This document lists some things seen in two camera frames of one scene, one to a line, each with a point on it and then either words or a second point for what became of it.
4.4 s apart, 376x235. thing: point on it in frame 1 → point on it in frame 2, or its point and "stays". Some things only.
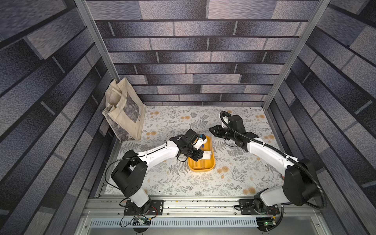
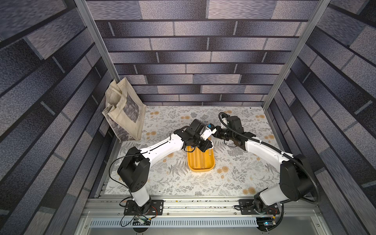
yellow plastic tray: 203,165 stays
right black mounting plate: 247,208 stays
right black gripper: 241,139 stays
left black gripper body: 194,152 → 202,144
